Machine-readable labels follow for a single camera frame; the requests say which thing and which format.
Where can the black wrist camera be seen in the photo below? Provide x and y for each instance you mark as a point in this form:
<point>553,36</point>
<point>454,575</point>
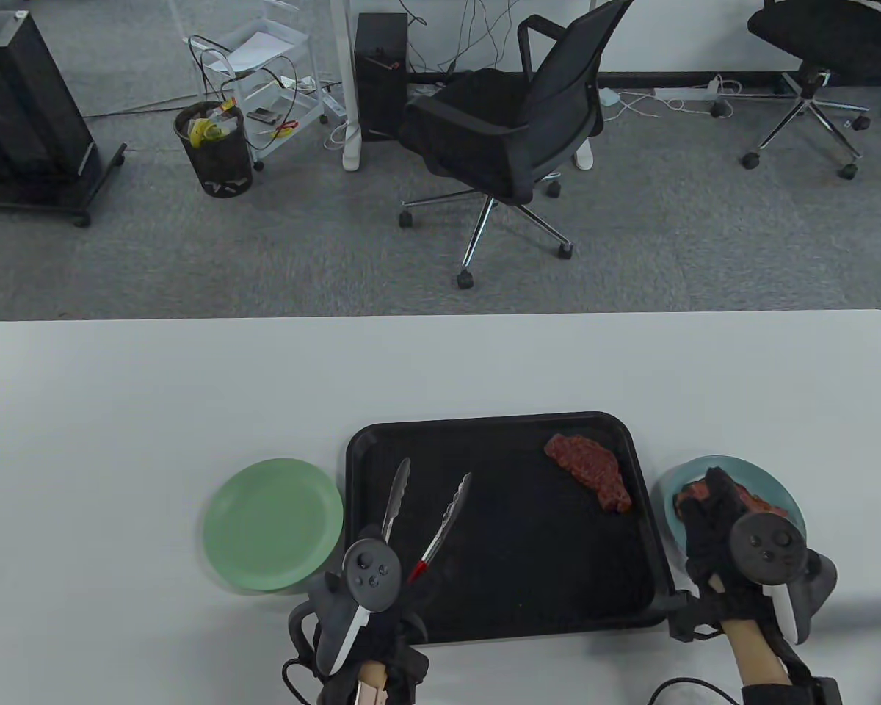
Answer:
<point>410,672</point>
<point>690,620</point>

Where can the white desk leg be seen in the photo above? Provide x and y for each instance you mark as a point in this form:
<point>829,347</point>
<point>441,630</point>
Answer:
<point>350,88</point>
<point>585,156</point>

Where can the red raw steak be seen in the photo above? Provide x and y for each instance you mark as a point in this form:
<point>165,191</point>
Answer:
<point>683,503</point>
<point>587,466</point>

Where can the green plate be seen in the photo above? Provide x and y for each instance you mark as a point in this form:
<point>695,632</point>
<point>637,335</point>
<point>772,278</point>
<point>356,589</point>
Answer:
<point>272,525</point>

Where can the black cabinet on wheels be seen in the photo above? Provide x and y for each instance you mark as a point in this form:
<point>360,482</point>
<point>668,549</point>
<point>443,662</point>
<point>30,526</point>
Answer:
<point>22,110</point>

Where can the grey hand controller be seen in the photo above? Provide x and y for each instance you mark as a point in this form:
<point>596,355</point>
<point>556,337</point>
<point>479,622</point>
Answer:
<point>371,573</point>
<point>767,547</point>

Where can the person's left hand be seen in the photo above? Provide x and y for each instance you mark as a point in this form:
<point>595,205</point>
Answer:
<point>393,631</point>

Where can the person's left forearm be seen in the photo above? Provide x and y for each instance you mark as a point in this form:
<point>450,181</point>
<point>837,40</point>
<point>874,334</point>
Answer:
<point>371,687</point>

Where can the black mesh office chair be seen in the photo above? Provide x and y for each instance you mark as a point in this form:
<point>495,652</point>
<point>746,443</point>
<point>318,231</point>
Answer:
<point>499,125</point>

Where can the white power strip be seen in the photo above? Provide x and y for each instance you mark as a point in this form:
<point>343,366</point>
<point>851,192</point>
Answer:
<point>686,93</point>
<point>332,109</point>

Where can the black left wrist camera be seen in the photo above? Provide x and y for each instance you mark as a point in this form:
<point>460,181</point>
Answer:
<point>410,672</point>

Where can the person's right hand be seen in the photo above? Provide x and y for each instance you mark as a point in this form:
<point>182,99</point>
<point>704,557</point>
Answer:
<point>708,536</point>

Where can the grey right hand controller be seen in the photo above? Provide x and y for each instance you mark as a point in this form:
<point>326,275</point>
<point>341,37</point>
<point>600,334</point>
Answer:
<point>767,547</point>

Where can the yellow banana peel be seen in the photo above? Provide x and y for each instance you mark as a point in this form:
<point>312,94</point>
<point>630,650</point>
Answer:
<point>204,131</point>

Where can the grey left hand controller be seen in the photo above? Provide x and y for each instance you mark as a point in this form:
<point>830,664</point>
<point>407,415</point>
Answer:
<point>371,573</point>

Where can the black computer tower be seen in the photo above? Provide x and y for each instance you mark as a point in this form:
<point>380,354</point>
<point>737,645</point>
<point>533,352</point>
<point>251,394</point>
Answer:
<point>380,81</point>

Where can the person's right forearm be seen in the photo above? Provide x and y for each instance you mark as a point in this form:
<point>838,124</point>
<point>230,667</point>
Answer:
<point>752,653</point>

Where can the blue plate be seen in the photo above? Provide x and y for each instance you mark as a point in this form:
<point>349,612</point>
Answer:
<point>771,481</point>

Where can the white paper sheet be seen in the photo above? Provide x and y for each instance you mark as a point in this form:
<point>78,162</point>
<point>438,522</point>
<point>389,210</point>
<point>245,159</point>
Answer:
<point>260,50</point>

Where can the black mesh waste bin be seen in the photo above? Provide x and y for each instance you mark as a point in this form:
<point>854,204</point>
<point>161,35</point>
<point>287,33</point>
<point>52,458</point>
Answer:
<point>216,165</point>

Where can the white power adapter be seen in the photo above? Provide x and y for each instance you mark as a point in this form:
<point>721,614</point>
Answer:
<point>609,99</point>

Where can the black plastic tray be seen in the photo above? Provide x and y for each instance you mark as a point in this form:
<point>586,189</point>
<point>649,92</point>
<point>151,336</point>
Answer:
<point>528,558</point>

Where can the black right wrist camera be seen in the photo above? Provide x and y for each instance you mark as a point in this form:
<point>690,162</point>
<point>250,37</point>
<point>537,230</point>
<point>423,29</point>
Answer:
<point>690,620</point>

